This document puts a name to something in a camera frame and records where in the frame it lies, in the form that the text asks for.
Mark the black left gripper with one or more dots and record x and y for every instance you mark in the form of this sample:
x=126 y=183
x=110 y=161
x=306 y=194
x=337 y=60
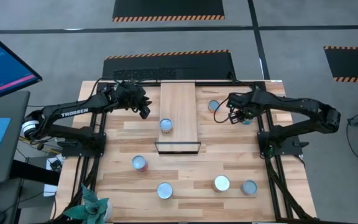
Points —
x=129 y=95

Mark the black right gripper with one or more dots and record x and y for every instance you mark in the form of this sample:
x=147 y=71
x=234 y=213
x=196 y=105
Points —
x=247 y=101

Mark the small yellow red box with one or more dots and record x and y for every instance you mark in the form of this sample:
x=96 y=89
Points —
x=213 y=105

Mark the pink teal chicken soup can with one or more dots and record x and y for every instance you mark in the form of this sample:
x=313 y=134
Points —
x=139 y=162

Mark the orange green beans can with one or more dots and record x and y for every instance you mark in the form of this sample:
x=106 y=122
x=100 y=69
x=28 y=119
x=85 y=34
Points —
x=221 y=183

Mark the teal can with red picture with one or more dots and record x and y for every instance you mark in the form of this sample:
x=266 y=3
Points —
x=249 y=187

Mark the green pears can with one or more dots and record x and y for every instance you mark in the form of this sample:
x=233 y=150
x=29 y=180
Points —
x=165 y=190

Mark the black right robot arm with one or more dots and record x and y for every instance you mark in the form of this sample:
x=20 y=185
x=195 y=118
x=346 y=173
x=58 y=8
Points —
x=291 y=104

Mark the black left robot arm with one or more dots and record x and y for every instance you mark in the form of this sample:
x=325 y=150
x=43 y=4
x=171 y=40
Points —
x=73 y=112

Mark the spicy black beans can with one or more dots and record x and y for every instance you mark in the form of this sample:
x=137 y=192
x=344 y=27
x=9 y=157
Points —
x=166 y=125

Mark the black floor mat striped edge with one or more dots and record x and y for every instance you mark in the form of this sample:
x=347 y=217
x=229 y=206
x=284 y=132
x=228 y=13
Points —
x=166 y=7
x=353 y=63
x=204 y=67

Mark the small black electronic box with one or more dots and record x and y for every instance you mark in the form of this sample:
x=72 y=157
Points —
x=55 y=165

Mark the artificial green plant white pot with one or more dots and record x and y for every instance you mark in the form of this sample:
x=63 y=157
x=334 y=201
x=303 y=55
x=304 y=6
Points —
x=89 y=208

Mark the grey side desk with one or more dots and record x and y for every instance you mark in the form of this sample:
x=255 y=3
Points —
x=17 y=105

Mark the white paper sheet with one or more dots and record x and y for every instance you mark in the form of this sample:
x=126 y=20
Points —
x=50 y=189

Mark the black desk beam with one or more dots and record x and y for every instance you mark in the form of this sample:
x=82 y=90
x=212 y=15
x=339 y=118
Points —
x=33 y=172

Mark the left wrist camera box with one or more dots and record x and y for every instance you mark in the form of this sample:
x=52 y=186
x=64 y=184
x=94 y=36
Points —
x=145 y=113

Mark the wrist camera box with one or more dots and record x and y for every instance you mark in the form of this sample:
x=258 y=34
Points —
x=236 y=117
x=145 y=113

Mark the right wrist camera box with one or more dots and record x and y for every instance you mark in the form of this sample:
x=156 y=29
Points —
x=236 y=117

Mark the wooden shelf with black frame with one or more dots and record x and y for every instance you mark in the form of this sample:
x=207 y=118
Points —
x=179 y=102

